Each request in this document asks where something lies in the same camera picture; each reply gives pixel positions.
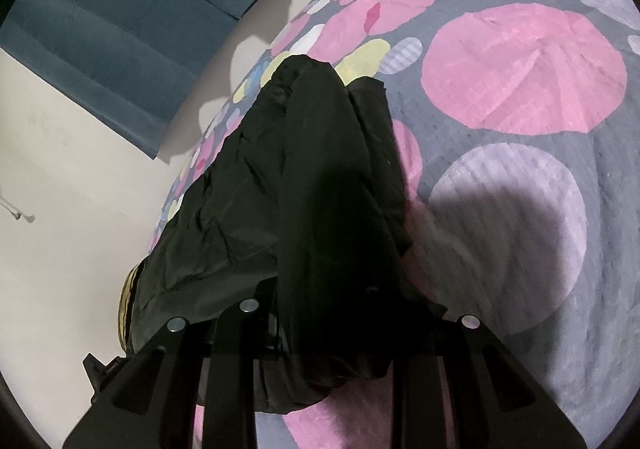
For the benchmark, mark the black jacket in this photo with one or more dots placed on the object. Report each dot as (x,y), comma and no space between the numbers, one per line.
(310,209)

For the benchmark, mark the white wall hook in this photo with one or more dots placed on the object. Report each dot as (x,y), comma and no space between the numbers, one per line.
(17,211)

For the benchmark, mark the yellow black striped pillow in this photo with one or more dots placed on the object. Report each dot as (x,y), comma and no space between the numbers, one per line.
(127,309)

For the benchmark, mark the teal curtain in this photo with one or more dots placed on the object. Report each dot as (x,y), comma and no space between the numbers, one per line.
(120,19)

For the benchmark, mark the dotted bed sheet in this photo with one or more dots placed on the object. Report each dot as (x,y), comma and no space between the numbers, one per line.
(520,79)

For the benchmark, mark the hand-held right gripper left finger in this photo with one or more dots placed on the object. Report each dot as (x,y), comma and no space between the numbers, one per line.
(234,359)

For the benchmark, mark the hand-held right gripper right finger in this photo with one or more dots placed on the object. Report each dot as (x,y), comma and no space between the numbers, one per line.
(467,354)

